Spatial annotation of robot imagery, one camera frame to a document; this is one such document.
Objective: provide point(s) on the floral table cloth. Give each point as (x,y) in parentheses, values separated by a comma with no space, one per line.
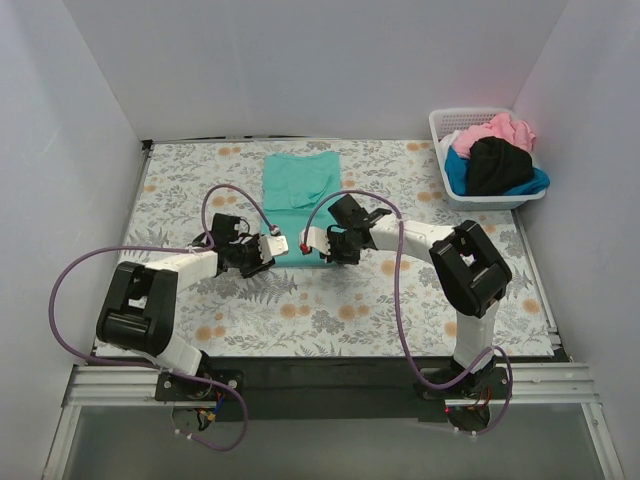
(344,311)

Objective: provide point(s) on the teal t shirt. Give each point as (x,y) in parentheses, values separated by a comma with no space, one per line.
(292,188)

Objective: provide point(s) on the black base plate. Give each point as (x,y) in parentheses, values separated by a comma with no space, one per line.
(307,388)

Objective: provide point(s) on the aluminium frame rail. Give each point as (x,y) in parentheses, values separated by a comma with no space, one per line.
(534,383)

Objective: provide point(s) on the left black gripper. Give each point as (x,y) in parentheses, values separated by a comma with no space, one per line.
(255,257)

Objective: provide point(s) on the black t shirt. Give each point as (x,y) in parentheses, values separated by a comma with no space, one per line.
(496,166)

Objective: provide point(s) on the white plastic laundry basket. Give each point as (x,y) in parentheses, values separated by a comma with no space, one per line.
(443,122)

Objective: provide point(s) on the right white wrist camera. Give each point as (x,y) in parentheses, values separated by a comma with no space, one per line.
(314,240)

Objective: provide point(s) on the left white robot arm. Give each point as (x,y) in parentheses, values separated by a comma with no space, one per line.
(140,313)

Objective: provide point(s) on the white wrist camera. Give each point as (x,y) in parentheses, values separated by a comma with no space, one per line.
(272,246)
(314,240)

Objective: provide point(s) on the pink t shirt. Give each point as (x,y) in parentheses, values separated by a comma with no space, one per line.
(516,132)

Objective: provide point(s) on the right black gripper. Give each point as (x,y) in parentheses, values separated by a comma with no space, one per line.
(335,244)

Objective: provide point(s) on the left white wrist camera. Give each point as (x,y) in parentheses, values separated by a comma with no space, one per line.
(272,246)

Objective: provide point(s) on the blue t shirt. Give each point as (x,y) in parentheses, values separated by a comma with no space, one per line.
(456,169)

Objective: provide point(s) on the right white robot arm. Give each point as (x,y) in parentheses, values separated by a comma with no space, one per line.
(471,272)

